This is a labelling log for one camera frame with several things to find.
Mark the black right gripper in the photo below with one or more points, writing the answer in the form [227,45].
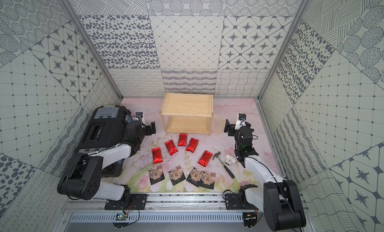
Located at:
[231,127]

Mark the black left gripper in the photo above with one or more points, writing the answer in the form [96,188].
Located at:
[147,128]

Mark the red tea bag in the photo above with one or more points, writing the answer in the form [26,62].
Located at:
[191,147]
[171,148]
[182,141]
[157,155]
[205,158]

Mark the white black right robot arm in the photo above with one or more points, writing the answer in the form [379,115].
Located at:
[277,198]

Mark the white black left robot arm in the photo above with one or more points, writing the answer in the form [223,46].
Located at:
[83,176]

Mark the light wooden two-tier shelf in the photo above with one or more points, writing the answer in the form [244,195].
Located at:
[187,113]

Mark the black tea bag far left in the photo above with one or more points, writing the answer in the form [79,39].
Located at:
[156,174]

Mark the black tea bag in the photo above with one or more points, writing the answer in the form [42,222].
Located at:
[156,174]
[176,175]
[195,177]
[207,180]

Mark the black tea bag far right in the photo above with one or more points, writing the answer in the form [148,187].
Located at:
[207,180]

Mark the black plastic toolbox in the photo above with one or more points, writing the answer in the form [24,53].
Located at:
[106,128]

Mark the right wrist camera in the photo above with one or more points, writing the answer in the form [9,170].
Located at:
[241,121]

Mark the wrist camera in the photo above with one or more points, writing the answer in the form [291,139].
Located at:
[140,116]
[241,121]

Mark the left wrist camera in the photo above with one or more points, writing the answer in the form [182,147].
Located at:
[140,116]

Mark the black handled claw hammer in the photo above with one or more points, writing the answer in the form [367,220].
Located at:
[217,156]

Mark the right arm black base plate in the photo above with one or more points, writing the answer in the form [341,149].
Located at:
[232,202]

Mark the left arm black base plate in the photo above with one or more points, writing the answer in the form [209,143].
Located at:
[133,201]

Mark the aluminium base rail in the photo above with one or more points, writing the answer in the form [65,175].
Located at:
[162,202]

